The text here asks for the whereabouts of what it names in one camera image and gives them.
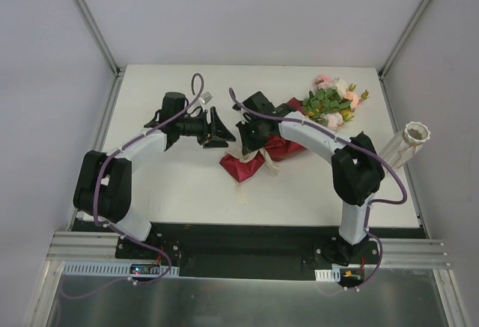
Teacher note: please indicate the white cable duct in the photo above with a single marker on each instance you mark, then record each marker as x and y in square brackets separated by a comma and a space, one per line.
[119, 268]
[328, 275]

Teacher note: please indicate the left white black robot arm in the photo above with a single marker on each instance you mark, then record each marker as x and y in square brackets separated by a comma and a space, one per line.
[104, 186]

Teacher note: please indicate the red wrapping paper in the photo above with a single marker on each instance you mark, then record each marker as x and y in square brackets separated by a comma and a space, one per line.
[242, 167]

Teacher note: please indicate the right white cable duct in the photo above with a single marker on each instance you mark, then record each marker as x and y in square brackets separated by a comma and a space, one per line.
[328, 275]

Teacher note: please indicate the right aluminium frame post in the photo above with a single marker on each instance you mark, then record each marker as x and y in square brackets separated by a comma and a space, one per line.
[404, 37]

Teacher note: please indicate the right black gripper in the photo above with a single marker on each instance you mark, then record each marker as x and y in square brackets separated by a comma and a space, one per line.
[246, 140]

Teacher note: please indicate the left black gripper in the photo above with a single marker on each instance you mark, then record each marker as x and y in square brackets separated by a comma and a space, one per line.
[208, 127]

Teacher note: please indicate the artificial flower bouquet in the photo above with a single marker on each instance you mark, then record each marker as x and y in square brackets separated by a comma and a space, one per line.
[332, 102]

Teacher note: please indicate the white ribbed vase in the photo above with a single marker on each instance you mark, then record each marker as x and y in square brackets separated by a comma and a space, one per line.
[405, 144]

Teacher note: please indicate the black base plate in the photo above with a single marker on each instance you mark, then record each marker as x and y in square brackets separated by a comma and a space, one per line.
[248, 252]

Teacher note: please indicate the left aluminium frame post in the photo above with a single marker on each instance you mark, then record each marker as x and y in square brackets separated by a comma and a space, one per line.
[97, 36]

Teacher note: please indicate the aluminium frame post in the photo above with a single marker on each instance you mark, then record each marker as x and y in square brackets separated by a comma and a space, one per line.
[97, 36]
[404, 37]

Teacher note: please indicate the left white cable duct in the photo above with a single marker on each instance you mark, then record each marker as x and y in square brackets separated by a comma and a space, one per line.
[119, 268]

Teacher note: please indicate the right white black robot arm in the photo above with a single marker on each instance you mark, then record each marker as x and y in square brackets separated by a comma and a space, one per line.
[356, 171]

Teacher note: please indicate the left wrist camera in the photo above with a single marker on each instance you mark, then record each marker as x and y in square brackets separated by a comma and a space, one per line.
[205, 98]

